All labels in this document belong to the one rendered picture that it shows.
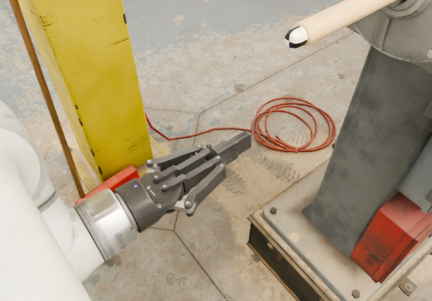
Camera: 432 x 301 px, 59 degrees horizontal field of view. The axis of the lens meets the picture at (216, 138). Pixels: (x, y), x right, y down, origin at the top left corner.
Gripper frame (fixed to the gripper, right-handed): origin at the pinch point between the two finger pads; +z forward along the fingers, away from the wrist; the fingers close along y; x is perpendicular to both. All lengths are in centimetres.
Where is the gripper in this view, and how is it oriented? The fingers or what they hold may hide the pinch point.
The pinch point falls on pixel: (232, 148)
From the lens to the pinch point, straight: 64.3
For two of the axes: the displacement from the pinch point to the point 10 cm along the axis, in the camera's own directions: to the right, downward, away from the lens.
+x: -0.9, -7.5, -6.6
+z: 7.9, -4.5, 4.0
